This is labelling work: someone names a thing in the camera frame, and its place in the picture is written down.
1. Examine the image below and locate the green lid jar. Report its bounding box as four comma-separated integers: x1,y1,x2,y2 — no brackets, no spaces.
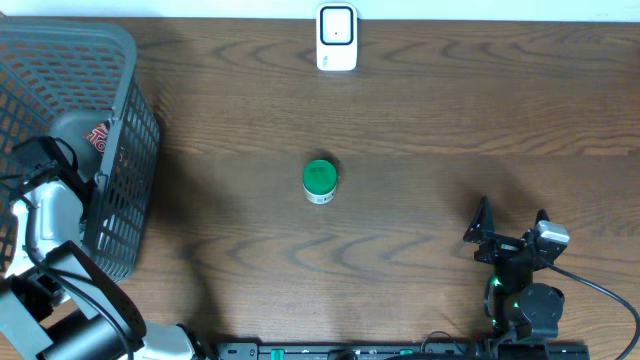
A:
302,159,338,205

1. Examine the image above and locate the grey plastic shopping basket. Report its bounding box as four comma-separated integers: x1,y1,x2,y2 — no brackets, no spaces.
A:
1,18,160,282

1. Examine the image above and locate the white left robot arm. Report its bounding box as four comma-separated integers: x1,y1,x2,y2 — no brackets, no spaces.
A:
1,136,217,359

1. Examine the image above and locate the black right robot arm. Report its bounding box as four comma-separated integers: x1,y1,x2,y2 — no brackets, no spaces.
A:
463,196,570,343

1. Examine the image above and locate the red snack bag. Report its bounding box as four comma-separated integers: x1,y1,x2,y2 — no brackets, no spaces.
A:
84,121,111,156

